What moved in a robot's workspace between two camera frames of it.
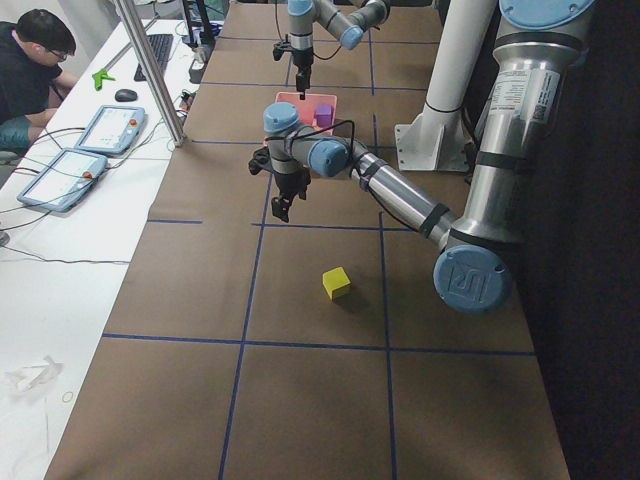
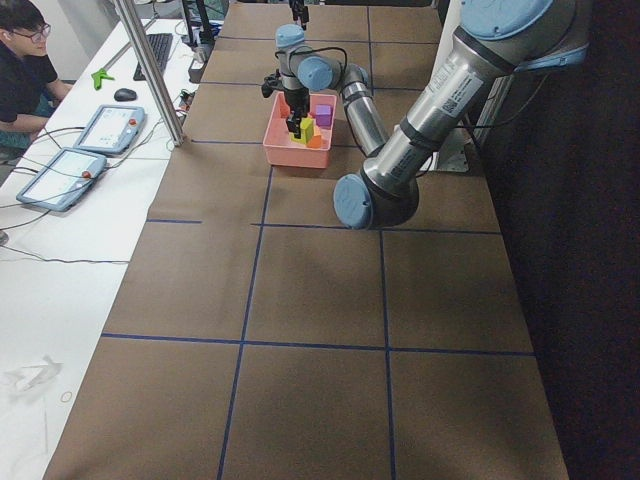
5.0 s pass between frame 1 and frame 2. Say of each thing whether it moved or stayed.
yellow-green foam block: moved
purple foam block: stayed
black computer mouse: stayed
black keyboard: stayed
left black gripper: moved
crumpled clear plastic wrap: stayed
